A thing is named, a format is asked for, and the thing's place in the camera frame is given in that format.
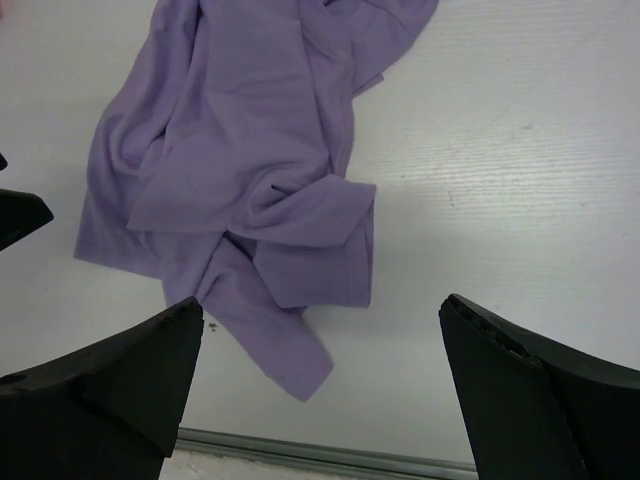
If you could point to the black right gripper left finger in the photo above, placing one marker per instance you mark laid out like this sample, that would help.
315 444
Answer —
110 410

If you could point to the purple t-shirt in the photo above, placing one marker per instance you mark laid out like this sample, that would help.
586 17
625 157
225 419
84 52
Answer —
219 168

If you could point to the aluminium front table rail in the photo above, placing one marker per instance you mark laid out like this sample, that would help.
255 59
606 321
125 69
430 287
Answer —
327 460

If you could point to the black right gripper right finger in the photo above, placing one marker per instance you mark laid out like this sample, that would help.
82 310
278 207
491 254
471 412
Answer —
535 408

